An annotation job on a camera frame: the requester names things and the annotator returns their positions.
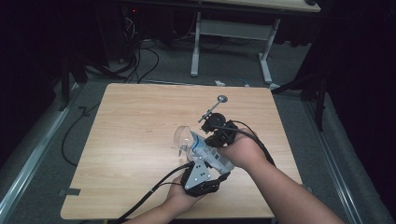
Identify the small pale blue floor scrap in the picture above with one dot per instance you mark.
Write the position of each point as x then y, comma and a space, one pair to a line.
244, 82

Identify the grey tape strip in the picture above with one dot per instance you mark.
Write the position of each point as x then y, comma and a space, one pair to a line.
308, 189
71, 192

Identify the round dark table grommet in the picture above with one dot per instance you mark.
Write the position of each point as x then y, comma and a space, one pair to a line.
223, 99

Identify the black metal stand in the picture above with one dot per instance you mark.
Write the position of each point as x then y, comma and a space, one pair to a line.
320, 109
64, 90

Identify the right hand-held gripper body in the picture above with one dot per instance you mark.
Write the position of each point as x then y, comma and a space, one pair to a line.
222, 132

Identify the dark device with red light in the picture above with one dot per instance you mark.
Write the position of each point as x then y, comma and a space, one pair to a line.
134, 11

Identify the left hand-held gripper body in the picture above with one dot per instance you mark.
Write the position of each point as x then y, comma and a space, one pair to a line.
196, 177

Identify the grey metal-frame desk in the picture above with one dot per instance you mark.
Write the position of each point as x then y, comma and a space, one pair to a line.
233, 29

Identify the clear glass jar with lid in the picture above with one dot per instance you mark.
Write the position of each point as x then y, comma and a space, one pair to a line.
182, 137

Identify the white and blue pouch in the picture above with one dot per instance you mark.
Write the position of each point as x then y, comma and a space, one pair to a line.
202, 149

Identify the person's left hand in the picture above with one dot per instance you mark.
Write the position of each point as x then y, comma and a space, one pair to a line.
179, 199

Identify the metal floor rail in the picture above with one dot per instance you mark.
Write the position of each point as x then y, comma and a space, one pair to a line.
331, 161
31, 158

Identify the small white floor scrap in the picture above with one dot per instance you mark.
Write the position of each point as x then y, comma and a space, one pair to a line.
219, 83

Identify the person's right hand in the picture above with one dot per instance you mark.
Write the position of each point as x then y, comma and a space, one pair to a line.
246, 152

